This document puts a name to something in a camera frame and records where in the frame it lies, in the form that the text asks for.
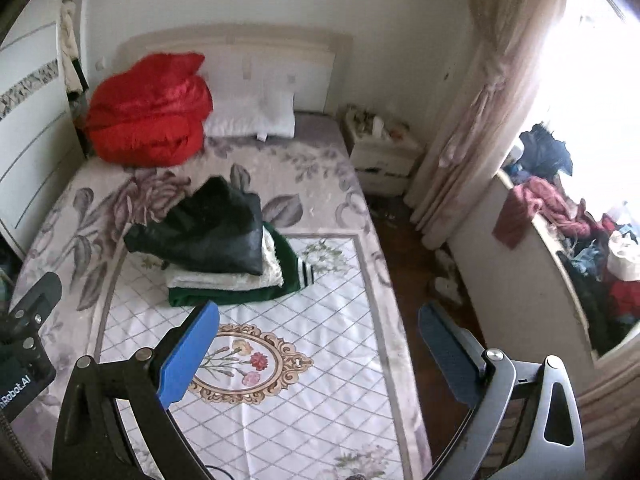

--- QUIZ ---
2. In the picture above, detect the floral white bed sheet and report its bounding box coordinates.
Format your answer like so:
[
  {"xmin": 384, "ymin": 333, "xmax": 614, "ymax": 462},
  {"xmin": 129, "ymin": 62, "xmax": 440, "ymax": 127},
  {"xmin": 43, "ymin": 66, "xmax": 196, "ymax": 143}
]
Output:
[{"xmin": 12, "ymin": 136, "xmax": 432, "ymax": 479}]

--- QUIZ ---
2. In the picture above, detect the cream headboard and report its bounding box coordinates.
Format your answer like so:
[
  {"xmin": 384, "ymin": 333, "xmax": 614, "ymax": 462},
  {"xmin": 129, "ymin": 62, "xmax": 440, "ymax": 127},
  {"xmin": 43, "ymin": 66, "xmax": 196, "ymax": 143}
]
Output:
[{"xmin": 112, "ymin": 23, "xmax": 352, "ymax": 114}]

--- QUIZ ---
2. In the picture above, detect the white nightstand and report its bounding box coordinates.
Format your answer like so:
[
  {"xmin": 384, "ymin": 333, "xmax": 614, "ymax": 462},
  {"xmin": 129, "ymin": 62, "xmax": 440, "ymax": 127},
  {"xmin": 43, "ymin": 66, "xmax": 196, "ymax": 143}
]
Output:
[{"xmin": 342, "ymin": 106, "xmax": 422, "ymax": 197}]

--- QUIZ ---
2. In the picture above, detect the pile of clothes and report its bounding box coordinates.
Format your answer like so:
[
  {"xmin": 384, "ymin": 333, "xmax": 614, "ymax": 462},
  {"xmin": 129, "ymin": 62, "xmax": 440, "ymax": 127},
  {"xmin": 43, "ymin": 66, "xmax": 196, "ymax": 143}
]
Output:
[{"xmin": 492, "ymin": 122, "xmax": 639, "ymax": 356}]

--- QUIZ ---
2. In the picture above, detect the white pillow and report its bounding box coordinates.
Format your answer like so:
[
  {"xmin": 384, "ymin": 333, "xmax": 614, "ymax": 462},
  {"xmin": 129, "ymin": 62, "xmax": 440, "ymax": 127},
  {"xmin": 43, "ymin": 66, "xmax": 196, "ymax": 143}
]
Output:
[{"xmin": 203, "ymin": 86, "xmax": 295, "ymax": 141}]

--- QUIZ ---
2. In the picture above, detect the red quilt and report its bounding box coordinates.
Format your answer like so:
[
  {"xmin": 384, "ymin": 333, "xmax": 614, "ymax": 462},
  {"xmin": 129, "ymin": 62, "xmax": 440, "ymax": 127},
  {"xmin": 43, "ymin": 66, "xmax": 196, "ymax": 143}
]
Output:
[{"xmin": 85, "ymin": 52, "xmax": 214, "ymax": 168}]

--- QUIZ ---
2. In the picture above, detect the beige curtain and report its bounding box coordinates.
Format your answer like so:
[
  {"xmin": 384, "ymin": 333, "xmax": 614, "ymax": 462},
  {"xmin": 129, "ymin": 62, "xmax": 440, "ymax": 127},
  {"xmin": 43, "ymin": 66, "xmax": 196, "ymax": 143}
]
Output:
[{"xmin": 405, "ymin": 0, "xmax": 566, "ymax": 249}]

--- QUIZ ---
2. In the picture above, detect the white fluffy folded garment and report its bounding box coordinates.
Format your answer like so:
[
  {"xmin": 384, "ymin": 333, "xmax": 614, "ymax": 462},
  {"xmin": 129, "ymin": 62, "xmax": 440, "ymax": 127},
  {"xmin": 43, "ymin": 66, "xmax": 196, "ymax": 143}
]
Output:
[{"xmin": 164, "ymin": 228, "xmax": 284, "ymax": 292}]

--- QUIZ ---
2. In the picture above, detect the black leather jacket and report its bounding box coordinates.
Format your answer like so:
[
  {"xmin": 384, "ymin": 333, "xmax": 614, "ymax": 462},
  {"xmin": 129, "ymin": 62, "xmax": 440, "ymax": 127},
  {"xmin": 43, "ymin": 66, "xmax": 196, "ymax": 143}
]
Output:
[{"xmin": 124, "ymin": 177, "xmax": 262, "ymax": 275}]

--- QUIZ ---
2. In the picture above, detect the green folded garment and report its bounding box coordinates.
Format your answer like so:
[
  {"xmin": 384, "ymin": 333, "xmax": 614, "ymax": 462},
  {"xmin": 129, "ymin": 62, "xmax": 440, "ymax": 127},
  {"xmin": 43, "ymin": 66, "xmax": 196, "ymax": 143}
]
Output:
[{"xmin": 164, "ymin": 222, "xmax": 314, "ymax": 307}]

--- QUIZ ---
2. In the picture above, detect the white wardrobe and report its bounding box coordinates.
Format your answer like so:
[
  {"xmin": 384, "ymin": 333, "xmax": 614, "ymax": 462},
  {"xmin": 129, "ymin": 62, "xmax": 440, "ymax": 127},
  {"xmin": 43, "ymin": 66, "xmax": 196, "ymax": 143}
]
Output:
[{"xmin": 1, "ymin": 0, "xmax": 84, "ymax": 259}]

